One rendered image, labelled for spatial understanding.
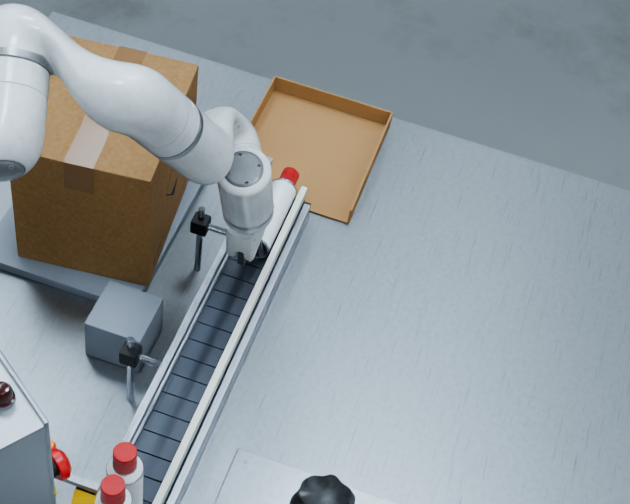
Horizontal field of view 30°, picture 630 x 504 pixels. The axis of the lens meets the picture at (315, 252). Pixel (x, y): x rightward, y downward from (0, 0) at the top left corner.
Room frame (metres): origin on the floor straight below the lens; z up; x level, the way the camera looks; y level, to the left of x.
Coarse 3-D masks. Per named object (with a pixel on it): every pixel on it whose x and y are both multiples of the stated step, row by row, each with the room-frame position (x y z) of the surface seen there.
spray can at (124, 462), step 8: (120, 448) 0.82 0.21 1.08; (128, 448) 0.82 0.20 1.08; (136, 448) 0.82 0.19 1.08; (112, 456) 0.83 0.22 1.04; (120, 456) 0.80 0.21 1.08; (128, 456) 0.81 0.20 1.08; (136, 456) 0.81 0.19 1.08; (112, 464) 0.81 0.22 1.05; (120, 464) 0.80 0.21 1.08; (128, 464) 0.80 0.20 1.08; (136, 464) 0.81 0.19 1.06; (112, 472) 0.80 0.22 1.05; (120, 472) 0.80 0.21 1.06; (128, 472) 0.80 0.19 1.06; (136, 472) 0.81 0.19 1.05; (128, 480) 0.79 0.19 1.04; (136, 480) 0.80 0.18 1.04; (128, 488) 0.79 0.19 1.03; (136, 488) 0.80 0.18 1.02; (136, 496) 0.80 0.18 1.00
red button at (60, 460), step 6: (54, 450) 0.65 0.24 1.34; (60, 450) 0.65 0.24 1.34; (54, 456) 0.64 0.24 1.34; (60, 456) 0.64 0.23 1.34; (66, 456) 0.65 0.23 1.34; (54, 462) 0.64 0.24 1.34; (60, 462) 0.64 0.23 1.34; (66, 462) 0.64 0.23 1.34; (54, 468) 0.63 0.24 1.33; (60, 468) 0.63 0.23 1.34; (66, 468) 0.63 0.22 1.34; (54, 474) 0.63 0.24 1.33; (60, 474) 0.63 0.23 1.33; (66, 474) 0.63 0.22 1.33; (60, 480) 0.63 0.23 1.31
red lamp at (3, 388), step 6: (0, 384) 0.62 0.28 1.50; (6, 384) 0.62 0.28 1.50; (0, 390) 0.62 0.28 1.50; (6, 390) 0.62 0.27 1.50; (12, 390) 0.62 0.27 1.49; (0, 396) 0.61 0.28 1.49; (6, 396) 0.61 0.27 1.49; (12, 396) 0.62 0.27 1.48; (0, 402) 0.61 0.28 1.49; (6, 402) 0.61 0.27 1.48; (12, 402) 0.62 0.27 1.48; (0, 408) 0.61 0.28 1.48; (6, 408) 0.61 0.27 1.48
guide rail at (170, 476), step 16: (304, 192) 1.51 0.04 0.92; (288, 224) 1.43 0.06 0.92; (272, 256) 1.35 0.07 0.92; (256, 288) 1.27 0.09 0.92; (240, 320) 1.19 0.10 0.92; (240, 336) 1.17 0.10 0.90; (224, 352) 1.12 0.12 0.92; (224, 368) 1.10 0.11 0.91; (208, 384) 1.06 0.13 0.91; (208, 400) 1.03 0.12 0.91; (192, 432) 0.96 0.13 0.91; (176, 464) 0.90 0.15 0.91; (160, 496) 0.85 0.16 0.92
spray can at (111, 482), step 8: (104, 480) 0.76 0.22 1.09; (112, 480) 0.77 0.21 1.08; (120, 480) 0.77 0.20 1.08; (104, 488) 0.75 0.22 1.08; (112, 488) 0.75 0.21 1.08; (120, 488) 0.76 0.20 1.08; (104, 496) 0.75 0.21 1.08; (112, 496) 0.74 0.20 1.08; (120, 496) 0.75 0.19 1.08; (128, 496) 0.77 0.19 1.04
